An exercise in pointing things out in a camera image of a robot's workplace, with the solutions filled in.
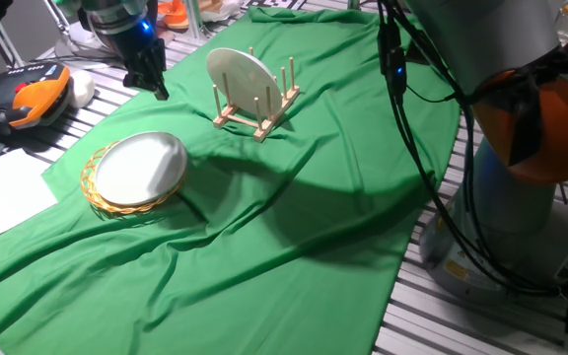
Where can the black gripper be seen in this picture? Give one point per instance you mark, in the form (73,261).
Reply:
(145,59)

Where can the white round plate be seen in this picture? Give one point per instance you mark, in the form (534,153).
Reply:
(244,79)
(141,167)

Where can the wooden dish rack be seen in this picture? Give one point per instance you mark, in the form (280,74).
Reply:
(264,130)

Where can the white egg-shaped object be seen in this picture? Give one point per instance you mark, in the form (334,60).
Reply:
(83,88)

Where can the orange plastic item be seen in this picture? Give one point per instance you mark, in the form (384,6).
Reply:
(173,14)

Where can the grey round stand base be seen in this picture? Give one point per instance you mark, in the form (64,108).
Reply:
(74,51)

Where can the white plastic bag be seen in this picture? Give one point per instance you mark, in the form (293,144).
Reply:
(222,10)

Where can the orange wicker basket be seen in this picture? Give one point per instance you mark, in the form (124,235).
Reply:
(89,190)

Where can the black orange teach pendant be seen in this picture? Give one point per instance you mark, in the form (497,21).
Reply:
(27,96)

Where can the black white marker sheet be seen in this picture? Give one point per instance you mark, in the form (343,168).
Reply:
(274,3)

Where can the white paper sheet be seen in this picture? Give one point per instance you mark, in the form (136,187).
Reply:
(3,197)

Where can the green cloth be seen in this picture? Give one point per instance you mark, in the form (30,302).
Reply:
(274,236)

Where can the black device with blue light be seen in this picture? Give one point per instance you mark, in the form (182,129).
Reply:
(392,64)

